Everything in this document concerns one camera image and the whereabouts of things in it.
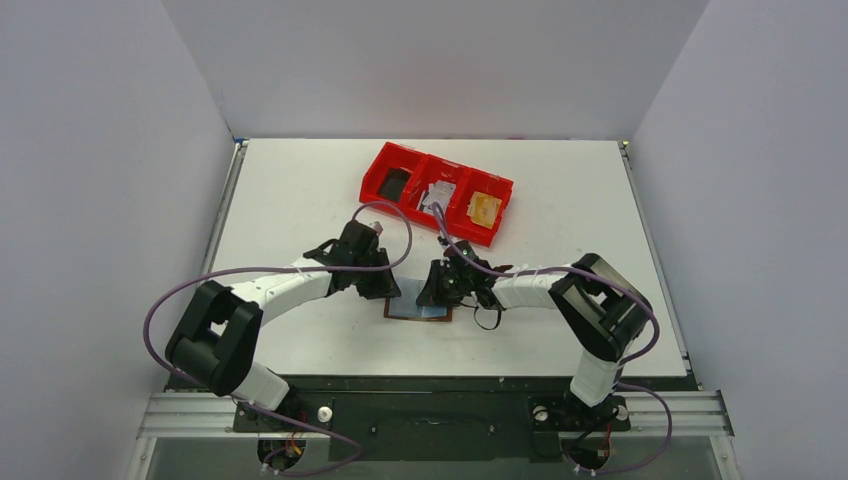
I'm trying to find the brown leather card holder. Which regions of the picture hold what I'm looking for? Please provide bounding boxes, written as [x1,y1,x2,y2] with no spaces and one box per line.
[383,277,452,323]

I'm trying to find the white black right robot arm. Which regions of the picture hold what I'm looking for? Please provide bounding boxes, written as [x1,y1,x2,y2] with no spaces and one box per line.
[416,241,654,427]

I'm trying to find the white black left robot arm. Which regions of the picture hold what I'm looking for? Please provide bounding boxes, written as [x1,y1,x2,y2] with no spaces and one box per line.
[165,220,400,430]

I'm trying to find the black card in bin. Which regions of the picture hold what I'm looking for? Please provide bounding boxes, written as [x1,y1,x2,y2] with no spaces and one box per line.
[377,168,411,203]

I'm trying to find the yellow card in bin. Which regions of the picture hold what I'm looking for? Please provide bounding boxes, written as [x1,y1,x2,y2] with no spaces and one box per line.
[467,191,502,230]

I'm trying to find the white grey cards in bin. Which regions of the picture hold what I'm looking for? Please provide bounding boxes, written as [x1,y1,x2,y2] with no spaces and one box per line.
[417,180,456,215]

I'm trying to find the red three-compartment plastic bin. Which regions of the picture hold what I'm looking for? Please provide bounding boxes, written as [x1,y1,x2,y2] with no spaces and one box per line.
[359,142,514,247]

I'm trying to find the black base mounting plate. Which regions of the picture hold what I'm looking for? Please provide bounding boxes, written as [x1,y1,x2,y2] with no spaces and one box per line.
[165,374,698,464]

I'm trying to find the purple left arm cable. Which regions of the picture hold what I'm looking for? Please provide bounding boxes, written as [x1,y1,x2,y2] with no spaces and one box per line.
[142,200,414,478]

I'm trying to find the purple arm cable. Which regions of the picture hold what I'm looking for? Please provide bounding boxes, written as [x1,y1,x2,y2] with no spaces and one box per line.
[430,201,674,476]
[142,200,414,478]

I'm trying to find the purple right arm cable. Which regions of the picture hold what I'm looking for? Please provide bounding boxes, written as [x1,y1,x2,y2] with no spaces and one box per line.
[430,201,674,476]

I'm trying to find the aluminium front rail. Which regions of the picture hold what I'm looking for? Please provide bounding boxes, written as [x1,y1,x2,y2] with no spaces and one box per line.
[137,391,735,439]

